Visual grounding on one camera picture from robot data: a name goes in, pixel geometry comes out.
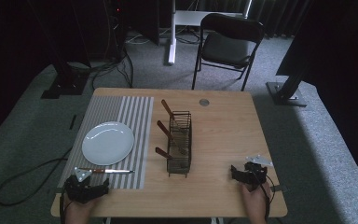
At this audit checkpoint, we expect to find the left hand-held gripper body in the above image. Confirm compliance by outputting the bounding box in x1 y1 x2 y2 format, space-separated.
62 166 93 205

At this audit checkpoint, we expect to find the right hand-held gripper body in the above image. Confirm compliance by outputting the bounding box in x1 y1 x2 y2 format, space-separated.
243 154 274 191

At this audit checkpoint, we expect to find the white round plate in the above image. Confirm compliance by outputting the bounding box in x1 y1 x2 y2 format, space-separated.
81 120 135 166

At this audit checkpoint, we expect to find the grey striped placemat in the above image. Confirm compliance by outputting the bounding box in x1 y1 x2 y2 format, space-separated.
57 95 155 190

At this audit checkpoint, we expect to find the black metal stand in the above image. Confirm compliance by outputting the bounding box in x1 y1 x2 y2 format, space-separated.
40 0 90 100
266 60 309 108

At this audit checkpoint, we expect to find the black folding chair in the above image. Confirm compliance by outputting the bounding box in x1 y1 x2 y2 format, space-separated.
191 12 266 92

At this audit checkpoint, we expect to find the dark curtain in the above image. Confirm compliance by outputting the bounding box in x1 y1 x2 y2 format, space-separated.
195 0 312 39

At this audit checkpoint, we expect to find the wooden-handled table knife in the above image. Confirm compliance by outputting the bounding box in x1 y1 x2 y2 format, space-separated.
77 167 135 175

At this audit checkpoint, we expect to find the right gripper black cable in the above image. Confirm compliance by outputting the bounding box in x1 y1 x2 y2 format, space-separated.
252 172 278 222

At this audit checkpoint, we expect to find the dark wire cutlery rack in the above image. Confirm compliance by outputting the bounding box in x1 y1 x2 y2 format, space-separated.
166 110 193 178

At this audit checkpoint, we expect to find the black floor cable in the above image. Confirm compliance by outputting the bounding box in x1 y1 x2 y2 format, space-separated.
0 148 73 207

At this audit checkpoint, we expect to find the wooden-handled utensil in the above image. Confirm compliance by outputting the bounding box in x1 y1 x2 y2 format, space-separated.
160 99 188 133
157 119 188 156
154 147 175 161

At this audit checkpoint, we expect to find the bundle of floor cables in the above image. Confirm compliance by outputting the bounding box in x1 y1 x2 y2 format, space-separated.
88 31 135 91

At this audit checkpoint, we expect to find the white desk frame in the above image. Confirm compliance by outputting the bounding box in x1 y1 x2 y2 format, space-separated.
166 0 254 66

